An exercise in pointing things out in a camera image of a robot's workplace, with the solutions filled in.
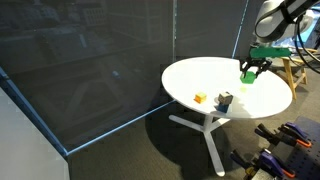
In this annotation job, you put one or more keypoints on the blue toy block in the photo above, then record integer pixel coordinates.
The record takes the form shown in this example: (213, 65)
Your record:
(222, 108)

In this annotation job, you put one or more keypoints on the metal partition post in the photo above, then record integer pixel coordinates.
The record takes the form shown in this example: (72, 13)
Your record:
(174, 30)

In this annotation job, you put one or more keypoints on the yellow-green toy block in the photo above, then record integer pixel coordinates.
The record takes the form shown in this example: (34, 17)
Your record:
(243, 89)

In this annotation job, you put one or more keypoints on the black spring clamp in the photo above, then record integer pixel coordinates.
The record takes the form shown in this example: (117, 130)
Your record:
(245, 160)
(268, 135)

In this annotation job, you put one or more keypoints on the dark glass partition panel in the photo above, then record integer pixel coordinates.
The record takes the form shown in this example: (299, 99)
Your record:
(83, 66)

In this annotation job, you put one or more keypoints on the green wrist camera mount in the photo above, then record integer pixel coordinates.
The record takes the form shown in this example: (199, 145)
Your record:
(270, 52)

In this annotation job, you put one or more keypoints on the wooden stool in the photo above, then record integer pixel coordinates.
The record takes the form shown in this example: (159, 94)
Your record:
(295, 73)

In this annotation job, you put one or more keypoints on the white table base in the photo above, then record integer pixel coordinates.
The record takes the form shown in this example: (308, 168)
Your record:
(208, 133)

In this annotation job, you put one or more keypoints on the orange toy block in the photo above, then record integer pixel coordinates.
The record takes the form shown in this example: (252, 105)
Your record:
(200, 97)

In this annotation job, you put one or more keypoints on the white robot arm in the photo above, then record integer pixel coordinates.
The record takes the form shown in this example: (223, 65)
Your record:
(283, 20)

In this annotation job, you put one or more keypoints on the dark green toy block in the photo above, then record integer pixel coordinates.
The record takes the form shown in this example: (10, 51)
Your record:
(248, 78)

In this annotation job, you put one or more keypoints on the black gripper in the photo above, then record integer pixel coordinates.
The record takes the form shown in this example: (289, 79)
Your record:
(256, 61)

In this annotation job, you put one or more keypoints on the grey toy block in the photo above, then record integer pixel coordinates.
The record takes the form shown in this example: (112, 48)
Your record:
(225, 98)

